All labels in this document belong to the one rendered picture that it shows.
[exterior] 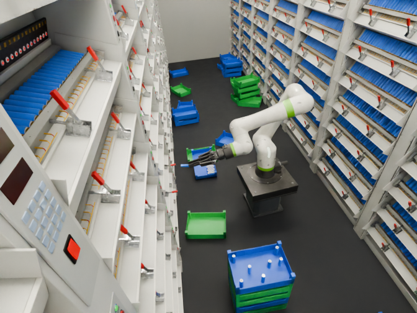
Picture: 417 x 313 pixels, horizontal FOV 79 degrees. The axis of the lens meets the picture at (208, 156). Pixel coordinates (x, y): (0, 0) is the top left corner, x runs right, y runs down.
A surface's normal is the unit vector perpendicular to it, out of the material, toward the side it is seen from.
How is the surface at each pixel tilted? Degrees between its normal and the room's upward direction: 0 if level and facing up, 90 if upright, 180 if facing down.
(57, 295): 90
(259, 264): 0
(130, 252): 18
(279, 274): 0
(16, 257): 90
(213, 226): 0
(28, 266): 90
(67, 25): 90
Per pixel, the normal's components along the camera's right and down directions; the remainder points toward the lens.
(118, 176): 0.24, -0.78
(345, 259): -0.07, -0.77
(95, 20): 0.15, 0.62
